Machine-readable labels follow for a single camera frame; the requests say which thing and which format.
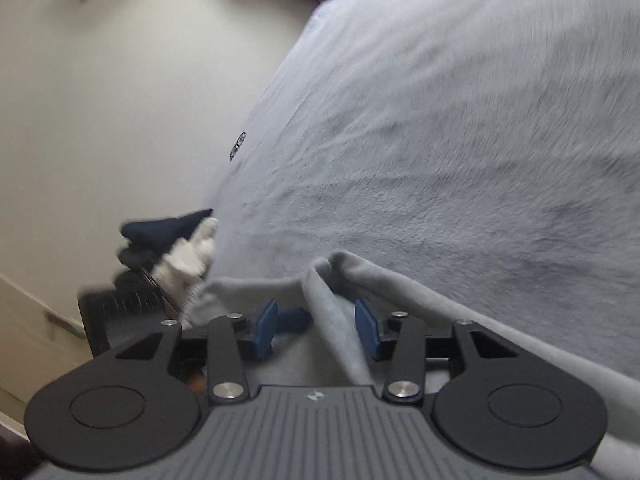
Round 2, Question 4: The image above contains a grey bed blanket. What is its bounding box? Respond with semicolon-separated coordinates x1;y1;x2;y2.
207;0;640;381

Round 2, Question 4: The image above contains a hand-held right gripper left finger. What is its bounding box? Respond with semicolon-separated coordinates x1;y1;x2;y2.
115;299;279;403

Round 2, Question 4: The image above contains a grey sweatshirt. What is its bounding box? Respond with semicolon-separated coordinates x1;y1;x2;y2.
190;250;640;480

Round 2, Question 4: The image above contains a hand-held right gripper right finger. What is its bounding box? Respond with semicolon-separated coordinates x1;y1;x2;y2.
354;299;521;403

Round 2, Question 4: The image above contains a person's left forearm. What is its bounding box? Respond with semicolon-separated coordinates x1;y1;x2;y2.
117;209;221;311

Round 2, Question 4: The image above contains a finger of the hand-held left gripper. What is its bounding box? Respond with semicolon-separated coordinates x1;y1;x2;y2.
276;306;312;334

